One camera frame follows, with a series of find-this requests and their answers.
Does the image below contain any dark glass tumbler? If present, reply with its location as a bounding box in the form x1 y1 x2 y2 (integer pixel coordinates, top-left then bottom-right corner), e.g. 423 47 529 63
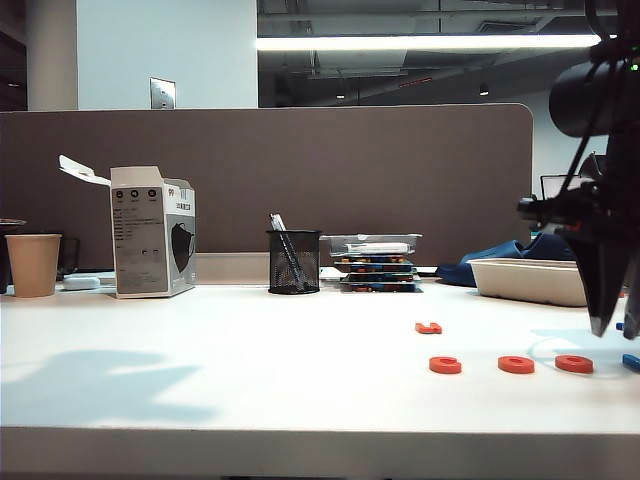
56 236 82 282

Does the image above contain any brown paper cup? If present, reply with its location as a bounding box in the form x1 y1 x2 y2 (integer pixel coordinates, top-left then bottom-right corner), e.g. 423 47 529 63
4 233 64 298

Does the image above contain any red letter c magnet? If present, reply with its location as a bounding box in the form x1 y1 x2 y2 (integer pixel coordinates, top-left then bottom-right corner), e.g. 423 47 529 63
428 355 464 376

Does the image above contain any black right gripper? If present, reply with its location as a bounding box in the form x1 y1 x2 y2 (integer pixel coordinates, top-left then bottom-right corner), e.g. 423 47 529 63
516 131 640 342

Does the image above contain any white grey mask box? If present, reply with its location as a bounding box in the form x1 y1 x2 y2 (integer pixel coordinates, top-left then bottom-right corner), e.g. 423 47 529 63
58 153 198 300

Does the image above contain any metal wall plate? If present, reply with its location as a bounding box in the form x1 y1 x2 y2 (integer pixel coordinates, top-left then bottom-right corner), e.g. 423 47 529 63
149 76 177 110

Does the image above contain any beige oval container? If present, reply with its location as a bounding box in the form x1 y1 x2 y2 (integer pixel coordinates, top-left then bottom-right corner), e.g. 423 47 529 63
466 257 590 308

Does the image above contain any long ceiling light strip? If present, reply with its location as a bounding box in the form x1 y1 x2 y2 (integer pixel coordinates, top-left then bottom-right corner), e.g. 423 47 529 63
256 33 604 52

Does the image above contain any black white pen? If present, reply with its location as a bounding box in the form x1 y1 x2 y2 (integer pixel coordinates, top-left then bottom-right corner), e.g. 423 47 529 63
269 212 309 292

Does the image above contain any small white case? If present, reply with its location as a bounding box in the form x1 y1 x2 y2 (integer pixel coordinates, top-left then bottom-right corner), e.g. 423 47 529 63
62 274 102 292

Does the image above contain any brown fabric desk partition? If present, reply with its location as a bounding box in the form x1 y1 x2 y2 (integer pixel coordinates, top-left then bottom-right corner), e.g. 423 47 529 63
0 102 534 271

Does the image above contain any bright computer monitor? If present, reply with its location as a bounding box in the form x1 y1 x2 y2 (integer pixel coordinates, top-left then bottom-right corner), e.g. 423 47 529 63
540 174 585 202

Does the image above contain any black mesh pen holder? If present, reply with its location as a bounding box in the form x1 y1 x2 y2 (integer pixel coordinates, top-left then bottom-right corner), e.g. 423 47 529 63
265 229 323 295

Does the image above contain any red letter o magnet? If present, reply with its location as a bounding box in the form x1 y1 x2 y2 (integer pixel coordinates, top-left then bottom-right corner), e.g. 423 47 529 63
554 353 596 374
496 354 537 375

